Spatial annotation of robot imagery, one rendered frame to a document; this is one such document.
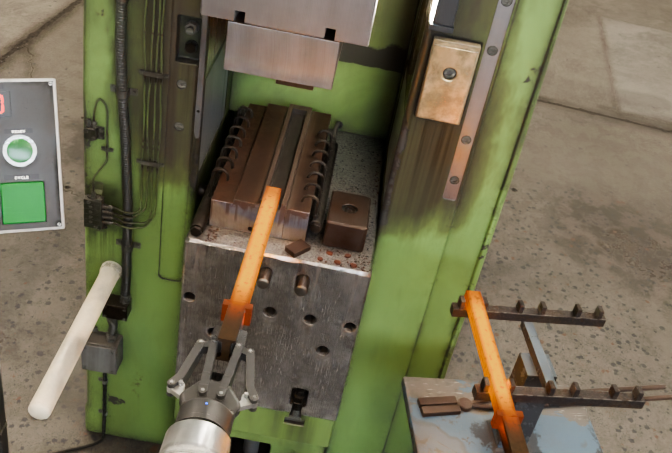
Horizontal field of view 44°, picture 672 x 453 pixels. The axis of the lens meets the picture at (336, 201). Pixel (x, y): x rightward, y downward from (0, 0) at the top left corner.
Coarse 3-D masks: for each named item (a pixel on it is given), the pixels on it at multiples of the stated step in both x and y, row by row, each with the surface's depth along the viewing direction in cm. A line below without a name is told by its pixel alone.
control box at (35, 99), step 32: (0, 96) 149; (32, 96) 151; (0, 128) 149; (32, 128) 151; (0, 160) 150; (32, 160) 152; (0, 192) 152; (0, 224) 151; (32, 224) 153; (64, 224) 155
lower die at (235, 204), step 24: (264, 120) 194; (288, 120) 194; (312, 120) 197; (264, 144) 185; (312, 144) 188; (240, 168) 178; (264, 168) 177; (312, 168) 180; (216, 192) 169; (240, 192) 169; (264, 192) 168; (288, 192) 170; (312, 192) 172; (216, 216) 169; (240, 216) 169; (288, 216) 167
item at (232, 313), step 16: (272, 192) 157; (272, 208) 153; (256, 224) 148; (272, 224) 152; (256, 240) 144; (256, 256) 140; (240, 272) 136; (256, 272) 137; (240, 288) 133; (224, 304) 128; (240, 304) 129; (224, 320) 124; (240, 320) 125; (224, 336) 121; (224, 352) 122
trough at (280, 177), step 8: (296, 112) 199; (304, 112) 199; (296, 120) 197; (304, 120) 196; (288, 128) 193; (296, 128) 194; (288, 136) 190; (296, 136) 191; (288, 144) 188; (296, 144) 188; (280, 152) 183; (288, 152) 185; (280, 160) 182; (288, 160) 182; (280, 168) 179; (288, 168) 180; (272, 176) 174; (280, 176) 177; (288, 176) 177; (272, 184) 174; (280, 184) 174; (280, 200) 169
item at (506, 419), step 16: (480, 304) 160; (480, 320) 156; (480, 336) 152; (480, 352) 151; (496, 352) 150; (496, 368) 146; (496, 384) 143; (496, 400) 140; (512, 400) 141; (496, 416) 137; (512, 416) 137; (512, 432) 134; (512, 448) 132
